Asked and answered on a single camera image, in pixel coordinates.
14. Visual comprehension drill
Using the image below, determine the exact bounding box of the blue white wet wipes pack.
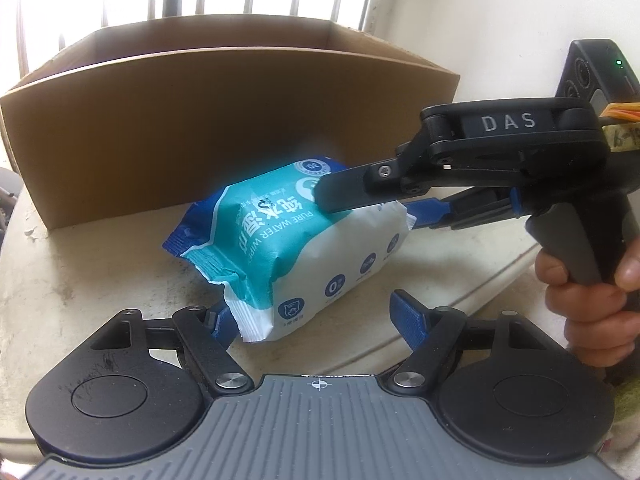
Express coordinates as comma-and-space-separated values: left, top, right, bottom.
163, 157, 416, 342

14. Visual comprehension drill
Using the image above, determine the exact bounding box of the person's right hand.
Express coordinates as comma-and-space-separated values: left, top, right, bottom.
535, 240, 640, 367

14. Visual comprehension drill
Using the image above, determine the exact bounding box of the brown cardboard box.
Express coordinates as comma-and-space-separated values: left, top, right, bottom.
1, 15, 459, 229

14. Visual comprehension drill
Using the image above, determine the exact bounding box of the black tracking camera box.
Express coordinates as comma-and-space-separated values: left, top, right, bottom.
555, 39, 639, 114

